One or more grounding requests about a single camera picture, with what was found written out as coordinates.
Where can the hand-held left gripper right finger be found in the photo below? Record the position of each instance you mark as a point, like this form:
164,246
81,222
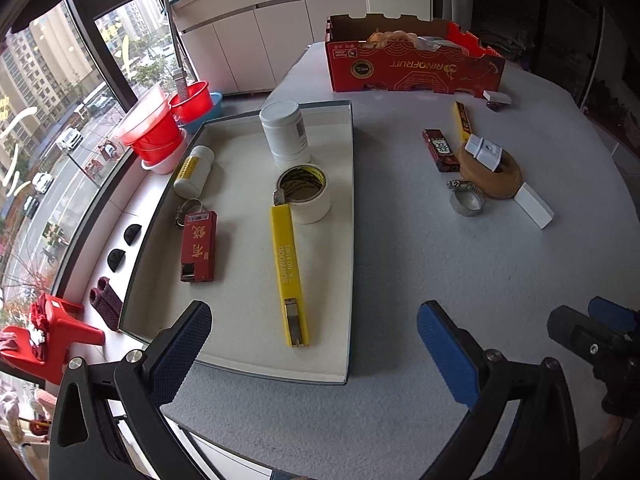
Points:
446,355

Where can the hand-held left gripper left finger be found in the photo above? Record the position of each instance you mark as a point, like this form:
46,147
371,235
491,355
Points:
184,347

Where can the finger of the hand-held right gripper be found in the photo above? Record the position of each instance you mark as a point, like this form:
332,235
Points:
612,312
572,330

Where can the grey shallow tray box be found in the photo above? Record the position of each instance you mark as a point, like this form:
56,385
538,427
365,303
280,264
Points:
240,315

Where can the white rectangular block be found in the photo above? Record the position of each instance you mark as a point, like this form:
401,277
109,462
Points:
534,206

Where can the long yellow utility knife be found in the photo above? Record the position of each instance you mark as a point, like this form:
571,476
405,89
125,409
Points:
287,260

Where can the white bottle yellow label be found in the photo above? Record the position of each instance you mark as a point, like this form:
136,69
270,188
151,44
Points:
192,172

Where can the white tape roll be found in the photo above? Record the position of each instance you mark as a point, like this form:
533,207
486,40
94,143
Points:
320,208

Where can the white plug adapter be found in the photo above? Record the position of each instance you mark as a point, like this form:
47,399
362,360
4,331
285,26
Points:
482,151

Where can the small red patterned box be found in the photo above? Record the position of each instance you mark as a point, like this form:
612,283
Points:
440,150

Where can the small yellow utility knife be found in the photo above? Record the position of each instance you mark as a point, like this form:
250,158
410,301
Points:
462,122

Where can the white plastic jar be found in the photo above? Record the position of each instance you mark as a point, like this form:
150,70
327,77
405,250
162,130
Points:
282,135

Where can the maroon slipper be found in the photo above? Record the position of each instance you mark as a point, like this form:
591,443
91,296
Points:
111,305
96,297

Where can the black half-round pad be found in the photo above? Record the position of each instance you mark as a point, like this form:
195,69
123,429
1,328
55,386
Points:
133,235
117,261

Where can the red plastic stool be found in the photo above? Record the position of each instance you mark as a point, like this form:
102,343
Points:
65,325

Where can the red white cloth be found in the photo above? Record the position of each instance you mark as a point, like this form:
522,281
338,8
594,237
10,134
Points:
39,322

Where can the pink cloth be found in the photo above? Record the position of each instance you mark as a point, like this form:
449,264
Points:
11,346

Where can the white basin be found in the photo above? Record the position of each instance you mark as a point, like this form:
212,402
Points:
160,166

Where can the translucent red basin stack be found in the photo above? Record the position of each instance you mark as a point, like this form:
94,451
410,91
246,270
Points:
150,130

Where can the blue basin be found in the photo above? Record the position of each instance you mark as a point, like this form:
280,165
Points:
218,105

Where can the small white box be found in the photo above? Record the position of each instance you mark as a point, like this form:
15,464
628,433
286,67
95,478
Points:
496,95

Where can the red cardboard box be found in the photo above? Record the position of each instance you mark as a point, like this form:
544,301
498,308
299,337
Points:
400,67

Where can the clear plastic packet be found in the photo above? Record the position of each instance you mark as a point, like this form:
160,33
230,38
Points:
432,43

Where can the beige dried flower bunch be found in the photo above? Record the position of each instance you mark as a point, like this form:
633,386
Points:
392,36

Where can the white cabinet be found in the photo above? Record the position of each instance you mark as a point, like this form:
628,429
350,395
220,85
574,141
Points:
280,35

